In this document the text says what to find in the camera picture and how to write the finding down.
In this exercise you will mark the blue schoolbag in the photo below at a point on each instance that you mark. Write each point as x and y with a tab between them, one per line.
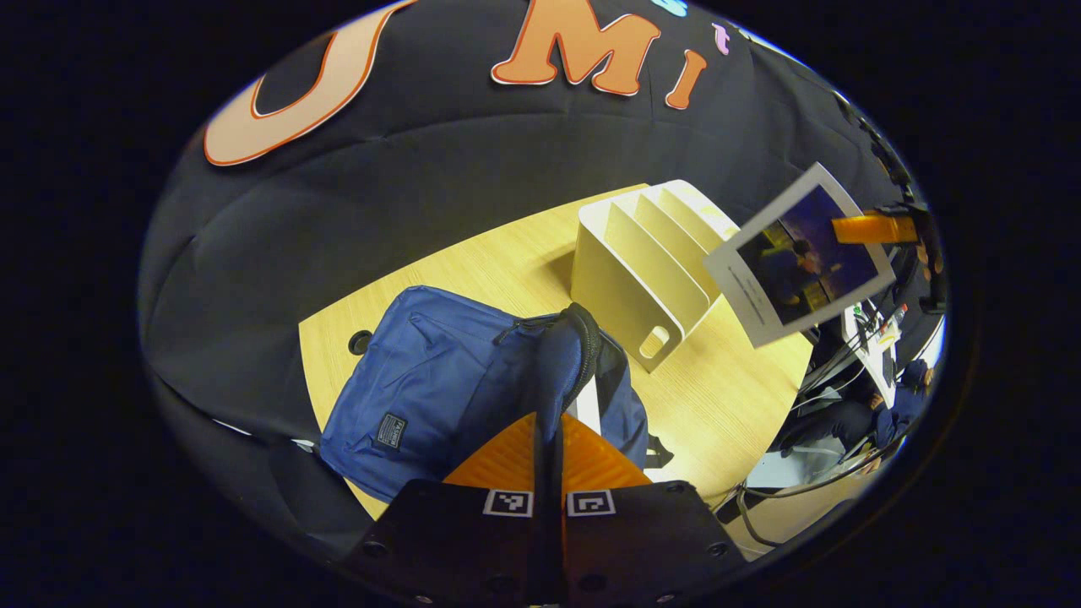
439	380

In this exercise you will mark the dark blue book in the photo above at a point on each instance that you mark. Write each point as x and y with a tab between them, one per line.
802	262

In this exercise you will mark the white side table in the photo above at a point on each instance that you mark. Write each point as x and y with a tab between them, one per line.
874	346

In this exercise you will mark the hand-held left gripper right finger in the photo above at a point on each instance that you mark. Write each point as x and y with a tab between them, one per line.
633	549

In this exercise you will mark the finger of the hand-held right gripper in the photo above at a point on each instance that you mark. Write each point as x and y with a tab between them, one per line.
874	229

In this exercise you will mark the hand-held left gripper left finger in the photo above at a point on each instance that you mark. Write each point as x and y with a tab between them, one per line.
473	549

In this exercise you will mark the black backdrop cloth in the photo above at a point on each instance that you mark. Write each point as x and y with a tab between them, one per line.
464	169

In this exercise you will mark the white bookshelf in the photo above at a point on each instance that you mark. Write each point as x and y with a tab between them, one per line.
633	270

